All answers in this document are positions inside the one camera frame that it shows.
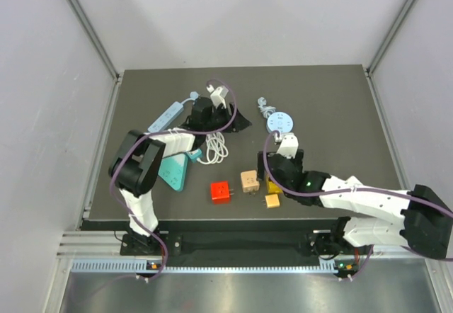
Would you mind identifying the grey slotted cable duct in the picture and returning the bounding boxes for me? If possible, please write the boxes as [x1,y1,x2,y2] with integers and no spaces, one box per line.
[71,259,338,274]

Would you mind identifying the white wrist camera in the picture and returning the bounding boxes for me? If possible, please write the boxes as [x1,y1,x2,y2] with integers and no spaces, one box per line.
[274,132,299,159]
[206,84,229,108]

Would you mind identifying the light blue power strip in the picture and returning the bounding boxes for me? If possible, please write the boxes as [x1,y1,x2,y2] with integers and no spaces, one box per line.
[148,101,184,132]

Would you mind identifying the orange plug adapter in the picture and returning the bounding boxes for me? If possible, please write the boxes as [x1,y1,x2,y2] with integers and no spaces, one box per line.
[265,193,280,209]

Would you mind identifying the blue cable with plug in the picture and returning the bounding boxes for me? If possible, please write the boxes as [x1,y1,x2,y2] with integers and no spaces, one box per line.
[256,96,295,135]

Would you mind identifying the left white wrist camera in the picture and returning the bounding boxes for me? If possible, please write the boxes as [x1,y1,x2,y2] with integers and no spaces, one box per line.
[206,84,229,108]

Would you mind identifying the purple cable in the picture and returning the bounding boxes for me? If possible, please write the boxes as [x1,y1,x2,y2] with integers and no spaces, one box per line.
[108,78,237,282]
[264,131,453,282]

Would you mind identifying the teal rectangular power strip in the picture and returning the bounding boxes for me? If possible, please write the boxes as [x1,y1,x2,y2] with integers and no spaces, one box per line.
[186,149,202,163]

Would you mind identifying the red plug adapter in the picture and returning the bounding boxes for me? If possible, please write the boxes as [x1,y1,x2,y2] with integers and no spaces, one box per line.
[210,181,232,205]

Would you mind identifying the white coiled power cable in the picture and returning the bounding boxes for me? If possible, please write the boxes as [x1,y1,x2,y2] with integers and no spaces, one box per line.
[196,130,230,166]

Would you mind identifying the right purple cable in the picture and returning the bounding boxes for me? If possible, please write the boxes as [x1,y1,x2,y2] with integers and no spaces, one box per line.
[264,131,453,282]

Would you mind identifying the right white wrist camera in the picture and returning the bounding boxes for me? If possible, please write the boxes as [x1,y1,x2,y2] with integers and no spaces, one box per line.
[274,132,299,159]

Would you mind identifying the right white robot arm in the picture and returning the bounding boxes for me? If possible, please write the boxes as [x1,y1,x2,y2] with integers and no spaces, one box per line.
[257,149,452,260]

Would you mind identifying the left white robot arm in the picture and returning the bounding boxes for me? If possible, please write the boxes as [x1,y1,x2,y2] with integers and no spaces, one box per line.
[108,97,252,254]

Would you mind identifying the teal triangular power strip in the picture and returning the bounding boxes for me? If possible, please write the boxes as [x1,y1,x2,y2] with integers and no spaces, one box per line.
[158,154,188,192]

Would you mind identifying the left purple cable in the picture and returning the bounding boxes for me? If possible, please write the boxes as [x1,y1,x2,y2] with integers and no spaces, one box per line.
[108,78,237,282]

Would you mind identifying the yellow cube socket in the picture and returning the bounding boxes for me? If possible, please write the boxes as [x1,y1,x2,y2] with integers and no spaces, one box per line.
[265,175,282,195]

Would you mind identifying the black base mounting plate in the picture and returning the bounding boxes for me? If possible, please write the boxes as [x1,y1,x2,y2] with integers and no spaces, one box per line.
[120,229,369,258]

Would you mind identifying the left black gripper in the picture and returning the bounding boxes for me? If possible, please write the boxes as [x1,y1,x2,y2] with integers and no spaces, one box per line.
[203,102,252,133]

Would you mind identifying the orange cube socket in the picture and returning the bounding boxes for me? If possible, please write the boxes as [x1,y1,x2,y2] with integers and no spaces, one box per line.
[240,170,260,194]

